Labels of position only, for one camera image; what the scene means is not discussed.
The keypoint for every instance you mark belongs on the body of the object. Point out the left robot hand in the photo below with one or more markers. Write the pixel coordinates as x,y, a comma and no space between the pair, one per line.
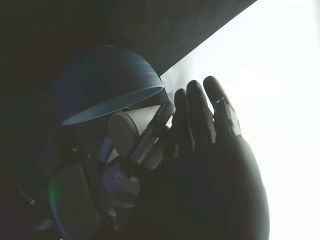
200,187

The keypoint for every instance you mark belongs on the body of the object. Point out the white paper cup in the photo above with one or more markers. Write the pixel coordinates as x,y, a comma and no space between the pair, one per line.
125,125

